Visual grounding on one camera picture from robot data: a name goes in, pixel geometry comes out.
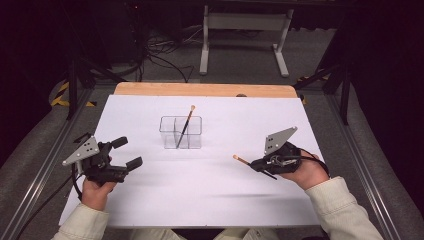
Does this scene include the aluminium floor rail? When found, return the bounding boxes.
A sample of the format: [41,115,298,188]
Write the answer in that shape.
[324,94,404,240]
[0,88,94,240]

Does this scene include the person's right hand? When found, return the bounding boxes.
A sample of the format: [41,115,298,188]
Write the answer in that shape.
[279,149,331,191]

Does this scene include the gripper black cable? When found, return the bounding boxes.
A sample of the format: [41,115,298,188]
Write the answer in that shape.
[16,163,84,240]
[293,148,331,178]

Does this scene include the white table cover sheet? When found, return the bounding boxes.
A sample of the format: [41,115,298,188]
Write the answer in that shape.
[59,94,324,229]

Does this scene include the black tripod stand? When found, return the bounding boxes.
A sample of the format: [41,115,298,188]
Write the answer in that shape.
[65,58,128,121]
[294,59,351,126]

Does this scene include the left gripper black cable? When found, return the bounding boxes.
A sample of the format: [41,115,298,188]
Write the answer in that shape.
[16,163,84,240]

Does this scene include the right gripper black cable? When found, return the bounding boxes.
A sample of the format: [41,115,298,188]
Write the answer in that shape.
[293,148,331,178]

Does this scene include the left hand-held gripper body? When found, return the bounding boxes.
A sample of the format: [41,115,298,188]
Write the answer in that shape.
[62,135,129,186]

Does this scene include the clear plastic organizer box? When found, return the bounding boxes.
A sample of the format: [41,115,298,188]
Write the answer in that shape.
[158,115,203,150]

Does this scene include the person's left hand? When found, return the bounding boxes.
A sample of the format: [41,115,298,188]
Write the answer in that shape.
[81,178,118,212]

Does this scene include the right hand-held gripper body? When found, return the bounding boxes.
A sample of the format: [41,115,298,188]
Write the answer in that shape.
[264,125,303,176]

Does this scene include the dark-handled makeup brush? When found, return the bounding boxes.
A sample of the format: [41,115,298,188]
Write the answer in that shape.
[175,104,197,149]
[232,154,278,181]

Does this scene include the black floor cables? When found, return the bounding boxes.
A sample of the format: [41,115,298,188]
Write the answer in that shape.
[143,29,195,84]

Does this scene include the white metal stand frame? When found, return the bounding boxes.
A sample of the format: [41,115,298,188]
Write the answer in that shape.
[199,4,295,78]

